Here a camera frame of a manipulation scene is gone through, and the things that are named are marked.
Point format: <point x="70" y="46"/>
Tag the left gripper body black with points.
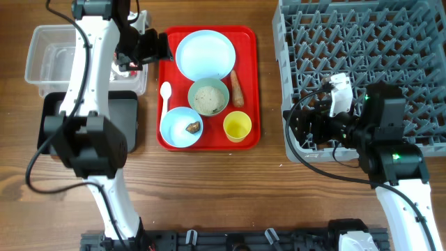
<point x="133" y="47"/>

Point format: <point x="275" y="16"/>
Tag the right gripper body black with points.
<point x="327" y="127"/>

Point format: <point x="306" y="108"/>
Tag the red snack wrapper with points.
<point x="132" y="71"/>

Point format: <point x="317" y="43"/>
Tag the yellow plastic cup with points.
<point x="237" y="125"/>

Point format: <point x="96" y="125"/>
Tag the green bowl with rice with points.
<point x="208" y="96"/>

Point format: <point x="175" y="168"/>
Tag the small light blue bowl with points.
<point x="173" y="127"/>

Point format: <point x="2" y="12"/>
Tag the brown food scrap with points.
<point x="193" y="127"/>

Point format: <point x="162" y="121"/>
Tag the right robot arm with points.
<point x="396" y="169"/>

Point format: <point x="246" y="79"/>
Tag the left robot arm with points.
<point x="82" y="134"/>

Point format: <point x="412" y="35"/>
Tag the grey dishwasher rack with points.
<point x="393" y="42"/>

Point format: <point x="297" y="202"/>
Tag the white plastic spoon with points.
<point x="165" y="92"/>

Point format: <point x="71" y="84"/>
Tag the black plastic tray bin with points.
<point x="123" y="111"/>

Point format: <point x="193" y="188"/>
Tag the large light blue plate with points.
<point x="205" y="54"/>

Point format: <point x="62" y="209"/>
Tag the red plastic tray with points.
<point x="243" y="40"/>

